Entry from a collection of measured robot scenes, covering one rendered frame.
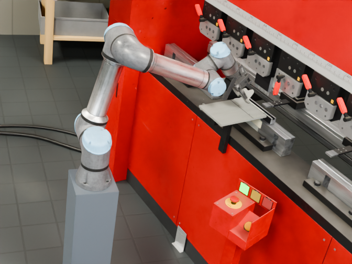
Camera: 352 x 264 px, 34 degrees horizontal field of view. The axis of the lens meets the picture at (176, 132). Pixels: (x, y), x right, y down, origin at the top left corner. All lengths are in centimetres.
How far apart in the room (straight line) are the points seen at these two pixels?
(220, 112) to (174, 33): 89
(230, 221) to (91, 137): 66
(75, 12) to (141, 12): 229
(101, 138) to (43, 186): 141
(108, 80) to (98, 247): 75
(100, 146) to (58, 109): 220
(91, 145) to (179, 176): 98
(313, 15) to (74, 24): 302
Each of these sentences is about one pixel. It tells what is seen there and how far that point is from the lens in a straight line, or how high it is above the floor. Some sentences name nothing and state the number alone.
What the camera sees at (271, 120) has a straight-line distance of 271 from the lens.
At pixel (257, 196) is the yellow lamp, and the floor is 81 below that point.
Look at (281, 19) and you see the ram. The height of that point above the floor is 146.
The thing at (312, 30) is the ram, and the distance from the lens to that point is 242.
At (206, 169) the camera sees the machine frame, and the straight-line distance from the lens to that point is 296.
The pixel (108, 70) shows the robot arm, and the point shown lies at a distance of 233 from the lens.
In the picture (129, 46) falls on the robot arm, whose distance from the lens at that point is 219.
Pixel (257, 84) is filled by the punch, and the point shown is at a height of 111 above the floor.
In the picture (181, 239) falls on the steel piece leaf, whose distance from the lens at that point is 332.
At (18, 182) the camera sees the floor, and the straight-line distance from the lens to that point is 373.
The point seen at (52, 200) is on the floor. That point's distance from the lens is 359.
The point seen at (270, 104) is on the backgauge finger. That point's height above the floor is 101.
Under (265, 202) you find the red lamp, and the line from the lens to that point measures 248.
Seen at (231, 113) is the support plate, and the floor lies 100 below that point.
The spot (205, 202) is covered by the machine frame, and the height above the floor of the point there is 42.
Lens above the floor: 226
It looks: 31 degrees down
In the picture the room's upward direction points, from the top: 10 degrees clockwise
